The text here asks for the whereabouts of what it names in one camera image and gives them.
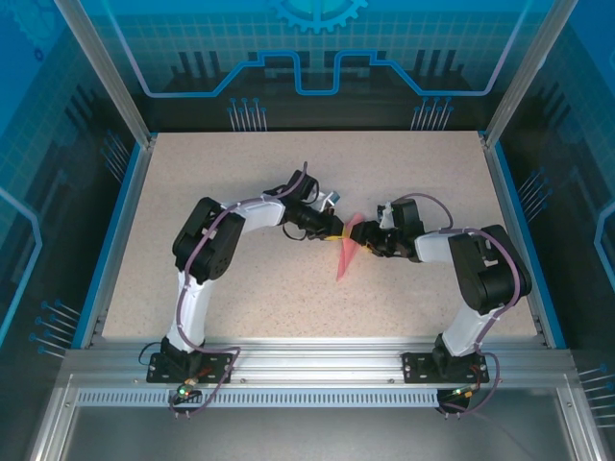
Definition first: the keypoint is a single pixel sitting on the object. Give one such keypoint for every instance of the pink paper sheet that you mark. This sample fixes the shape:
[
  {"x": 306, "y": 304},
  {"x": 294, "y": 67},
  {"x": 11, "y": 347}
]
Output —
[{"x": 348, "y": 254}]

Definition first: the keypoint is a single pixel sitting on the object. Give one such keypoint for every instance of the aluminium mounting beam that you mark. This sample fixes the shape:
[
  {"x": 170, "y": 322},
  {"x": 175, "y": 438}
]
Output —
[{"x": 317, "y": 360}]

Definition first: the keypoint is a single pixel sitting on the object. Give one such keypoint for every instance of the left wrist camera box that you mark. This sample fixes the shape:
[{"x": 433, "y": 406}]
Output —
[{"x": 331, "y": 201}]

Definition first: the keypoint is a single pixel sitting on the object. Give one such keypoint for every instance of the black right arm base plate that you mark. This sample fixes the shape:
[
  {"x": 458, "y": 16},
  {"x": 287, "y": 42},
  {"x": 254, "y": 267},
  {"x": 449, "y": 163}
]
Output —
[{"x": 415, "y": 370}]

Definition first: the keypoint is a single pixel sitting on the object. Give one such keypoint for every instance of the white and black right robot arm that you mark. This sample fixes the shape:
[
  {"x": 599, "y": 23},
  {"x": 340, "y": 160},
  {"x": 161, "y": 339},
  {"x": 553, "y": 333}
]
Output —
[{"x": 461, "y": 331}]

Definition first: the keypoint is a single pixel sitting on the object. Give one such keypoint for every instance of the aluminium side rail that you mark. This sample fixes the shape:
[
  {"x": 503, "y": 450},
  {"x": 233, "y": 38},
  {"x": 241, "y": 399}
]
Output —
[
  {"x": 121, "y": 240},
  {"x": 519, "y": 240}
]

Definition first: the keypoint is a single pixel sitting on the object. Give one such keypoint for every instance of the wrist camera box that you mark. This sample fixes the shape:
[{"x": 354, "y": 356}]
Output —
[
  {"x": 331, "y": 201},
  {"x": 385, "y": 216}
]

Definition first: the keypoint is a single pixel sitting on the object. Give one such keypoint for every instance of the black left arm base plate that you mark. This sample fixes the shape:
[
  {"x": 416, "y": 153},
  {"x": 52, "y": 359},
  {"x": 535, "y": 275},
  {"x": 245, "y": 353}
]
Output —
[{"x": 158, "y": 372}]

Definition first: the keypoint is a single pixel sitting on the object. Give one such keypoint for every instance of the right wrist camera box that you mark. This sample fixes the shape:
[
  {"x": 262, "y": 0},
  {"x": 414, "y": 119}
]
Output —
[{"x": 385, "y": 216}]

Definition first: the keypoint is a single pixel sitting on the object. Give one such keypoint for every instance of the aluminium frame post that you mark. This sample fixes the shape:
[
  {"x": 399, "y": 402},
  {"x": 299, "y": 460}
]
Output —
[
  {"x": 523, "y": 72},
  {"x": 113, "y": 72}
]

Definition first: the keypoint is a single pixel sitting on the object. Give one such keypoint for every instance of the grey metal tray shelf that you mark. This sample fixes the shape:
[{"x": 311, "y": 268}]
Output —
[{"x": 312, "y": 432}]

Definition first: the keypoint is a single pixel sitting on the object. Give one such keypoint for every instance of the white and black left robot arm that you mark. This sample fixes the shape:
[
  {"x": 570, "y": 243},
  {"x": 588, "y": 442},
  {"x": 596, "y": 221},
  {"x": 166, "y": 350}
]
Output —
[{"x": 192, "y": 307}]

